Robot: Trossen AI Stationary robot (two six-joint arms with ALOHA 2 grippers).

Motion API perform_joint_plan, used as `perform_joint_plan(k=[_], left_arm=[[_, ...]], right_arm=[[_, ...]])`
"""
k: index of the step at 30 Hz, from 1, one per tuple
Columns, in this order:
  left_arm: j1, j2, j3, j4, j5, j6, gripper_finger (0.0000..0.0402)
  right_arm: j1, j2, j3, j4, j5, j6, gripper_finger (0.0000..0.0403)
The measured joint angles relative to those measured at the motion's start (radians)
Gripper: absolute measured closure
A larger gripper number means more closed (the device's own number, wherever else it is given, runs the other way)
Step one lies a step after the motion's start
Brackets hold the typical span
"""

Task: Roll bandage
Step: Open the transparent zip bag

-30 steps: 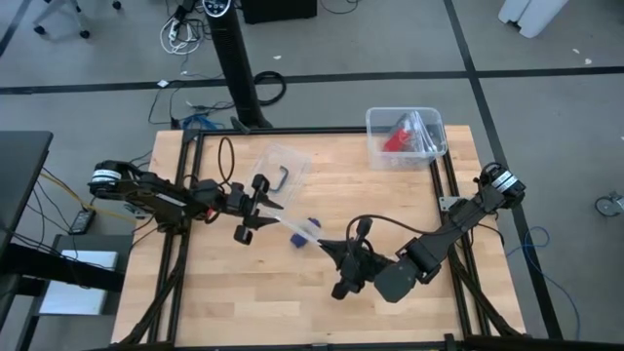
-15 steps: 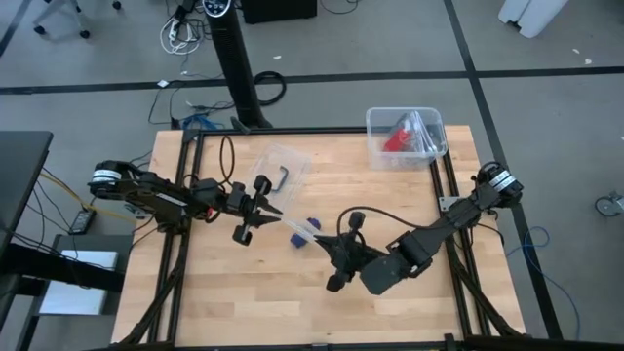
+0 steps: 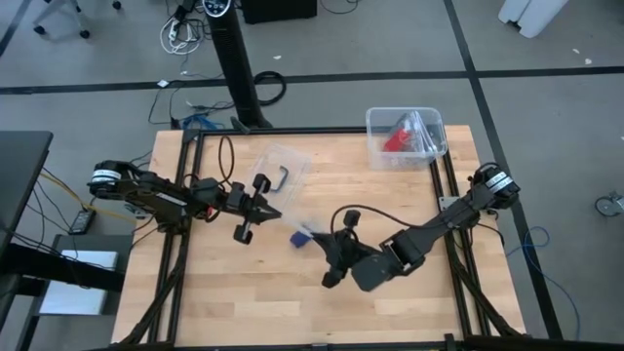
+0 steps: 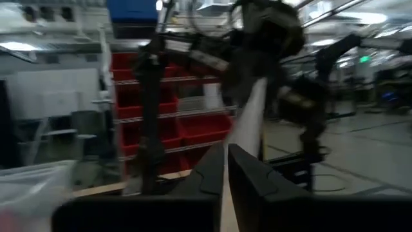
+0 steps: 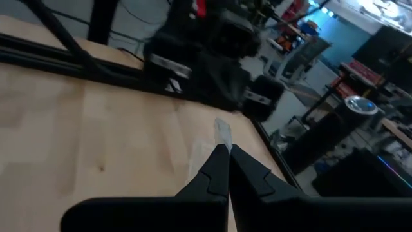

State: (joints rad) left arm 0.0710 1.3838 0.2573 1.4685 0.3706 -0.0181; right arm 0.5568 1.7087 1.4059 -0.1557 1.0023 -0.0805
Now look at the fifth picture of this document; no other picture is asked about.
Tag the clear zip bag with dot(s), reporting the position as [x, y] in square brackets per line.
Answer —
[222, 132]

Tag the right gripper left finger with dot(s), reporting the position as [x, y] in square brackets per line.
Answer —
[209, 183]

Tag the black computer case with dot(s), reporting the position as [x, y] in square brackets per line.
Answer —
[360, 174]

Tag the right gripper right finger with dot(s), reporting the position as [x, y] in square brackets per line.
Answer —
[257, 193]

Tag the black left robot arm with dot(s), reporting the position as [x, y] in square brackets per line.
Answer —
[231, 32]

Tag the black aluminium table frame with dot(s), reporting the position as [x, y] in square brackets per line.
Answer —
[64, 64]

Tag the red storage shelf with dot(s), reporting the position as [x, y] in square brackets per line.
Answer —
[363, 72]

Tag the black monitor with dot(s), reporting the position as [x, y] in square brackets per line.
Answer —
[386, 51]

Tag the red tape tag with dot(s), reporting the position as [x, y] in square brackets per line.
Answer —
[201, 8]

